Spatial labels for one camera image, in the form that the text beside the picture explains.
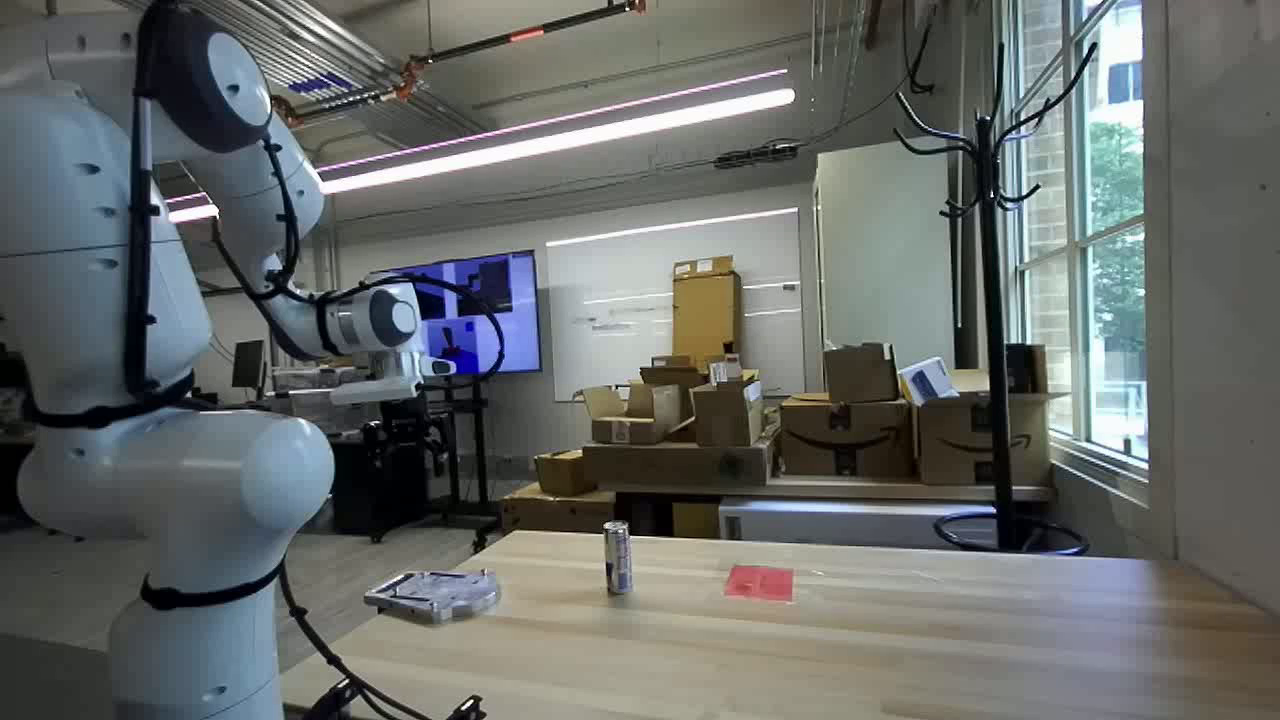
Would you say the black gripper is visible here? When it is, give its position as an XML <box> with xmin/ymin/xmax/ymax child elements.
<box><xmin>375</xmin><ymin>382</ymin><xmax>463</xmax><ymax>464</ymax></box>

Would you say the silver drink can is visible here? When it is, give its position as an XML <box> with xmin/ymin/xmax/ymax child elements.
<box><xmin>599</xmin><ymin>516</ymin><xmax>635</xmax><ymax>598</ymax></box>

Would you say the black equipment cart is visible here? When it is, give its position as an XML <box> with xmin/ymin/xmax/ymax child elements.
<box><xmin>327</xmin><ymin>374</ymin><xmax>507</xmax><ymax>551</ymax></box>

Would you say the small cardboard box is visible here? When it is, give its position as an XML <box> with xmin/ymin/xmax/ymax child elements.
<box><xmin>533</xmin><ymin>448</ymin><xmax>599</xmax><ymax>500</ymax></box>
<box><xmin>819</xmin><ymin>338</ymin><xmax>903</xmax><ymax>406</ymax></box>

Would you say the white whiteboard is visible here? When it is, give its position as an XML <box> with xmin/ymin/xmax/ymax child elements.
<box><xmin>540</xmin><ymin>205</ymin><xmax>808</xmax><ymax>404</ymax></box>

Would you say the long flat cardboard box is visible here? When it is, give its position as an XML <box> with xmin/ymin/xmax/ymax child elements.
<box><xmin>580</xmin><ymin>439</ymin><xmax>776</xmax><ymax>492</ymax></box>

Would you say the medium cardboard box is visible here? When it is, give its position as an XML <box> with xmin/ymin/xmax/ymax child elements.
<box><xmin>689</xmin><ymin>374</ymin><xmax>770</xmax><ymax>453</ymax></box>

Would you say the tall cardboard box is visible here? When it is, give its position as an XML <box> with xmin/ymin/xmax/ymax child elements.
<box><xmin>668</xmin><ymin>252</ymin><xmax>744</xmax><ymax>371</ymax></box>

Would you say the long ceiling light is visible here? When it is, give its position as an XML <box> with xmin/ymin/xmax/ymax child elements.
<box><xmin>165</xmin><ymin>66</ymin><xmax>800</xmax><ymax>229</ymax></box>

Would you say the red packet in clear wrapper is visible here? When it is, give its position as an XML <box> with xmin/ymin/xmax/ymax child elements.
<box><xmin>723</xmin><ymin>560</ymin><xmax>800</xmax><ymax>603</ymax></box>

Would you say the ceiling pipe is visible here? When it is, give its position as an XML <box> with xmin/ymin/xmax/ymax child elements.
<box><xmin>405</xmin><ymin>0</ymin><xmax>654</xmax><ymax>70</ymax></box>

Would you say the cardboard box with smile logo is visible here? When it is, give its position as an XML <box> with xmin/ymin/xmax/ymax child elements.
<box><xmin>776</xmin><ymin>392</ymin><xmax>919</xmax><ymax>485</ymax></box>
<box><xmin>911</xmin><ymin>386</ymin><xmax>1058</xmax><ymax>488</ymax></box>

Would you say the white and blue box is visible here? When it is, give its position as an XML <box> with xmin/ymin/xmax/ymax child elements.
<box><xmin>898</xmin><ymin>356</ymin><xmax>964</xmax><ymax>406</ymax></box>

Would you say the black coat rack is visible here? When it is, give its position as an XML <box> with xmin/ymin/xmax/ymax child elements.
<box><xmin>890</xmin><ymin>35</ymin><xmax>1106</xmax><ymax>560</ymax></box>

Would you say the wall-mounted tv screen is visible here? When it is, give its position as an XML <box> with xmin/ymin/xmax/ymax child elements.
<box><xmin>395</xmin><ymin>248</ymin><xmax>548</xmax><ymax>382</ymax></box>

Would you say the black cable at base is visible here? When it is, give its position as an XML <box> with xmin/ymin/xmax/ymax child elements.
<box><xmin>275</xmin><ymin>563</ymin><xmax>494</xmax><ymax>720</ymax></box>

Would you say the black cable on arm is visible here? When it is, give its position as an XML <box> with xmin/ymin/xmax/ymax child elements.
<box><xmin>118</xmin><ymin>77</ymin><xmax>512</xmax><ymax>430</ymax></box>

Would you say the white wall panel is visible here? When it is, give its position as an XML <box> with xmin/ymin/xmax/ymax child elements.
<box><xmin>814</xmin><ymin>134</ymin><xmax>962</xmax><ymax>374</ymax></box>

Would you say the window with white frame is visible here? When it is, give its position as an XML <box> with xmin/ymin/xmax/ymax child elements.
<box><xmin>1002</xmin><ymin>0</ymin><xmax>1153</xmax><ymax>470</ymax></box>

